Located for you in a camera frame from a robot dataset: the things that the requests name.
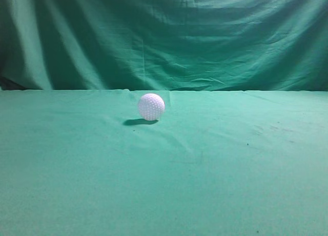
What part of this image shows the white dimpled golf ball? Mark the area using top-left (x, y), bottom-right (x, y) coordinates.
top-left (137, 93), bottom-right (165, 121)

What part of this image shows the green table cloth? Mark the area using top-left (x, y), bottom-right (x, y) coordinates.
top-left (1, 90), bottom-right (327, 235)

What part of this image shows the green backdrop curtain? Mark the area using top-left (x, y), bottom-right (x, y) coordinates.
top-left (1, 0), bottom-right (327, 91)

